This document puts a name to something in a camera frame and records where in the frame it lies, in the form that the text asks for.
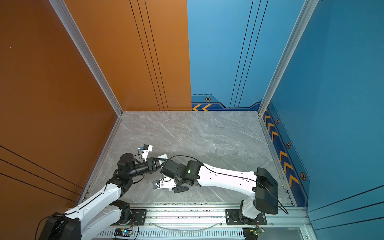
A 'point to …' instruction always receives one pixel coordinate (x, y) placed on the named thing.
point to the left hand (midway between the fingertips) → (166, 161)
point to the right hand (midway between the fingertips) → (173, 180)
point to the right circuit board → (251, 233)
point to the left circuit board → (123, 232)
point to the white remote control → (164, 156)
